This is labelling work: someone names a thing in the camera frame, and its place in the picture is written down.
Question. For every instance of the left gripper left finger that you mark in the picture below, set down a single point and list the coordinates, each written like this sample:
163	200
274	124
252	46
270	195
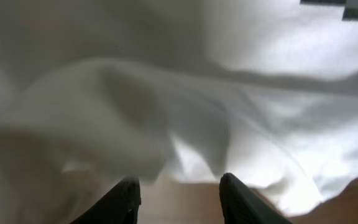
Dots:
119	206

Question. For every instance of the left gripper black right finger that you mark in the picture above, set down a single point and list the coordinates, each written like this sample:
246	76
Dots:
241	206

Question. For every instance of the white t-shirt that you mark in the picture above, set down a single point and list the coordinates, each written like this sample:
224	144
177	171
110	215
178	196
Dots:
92	92

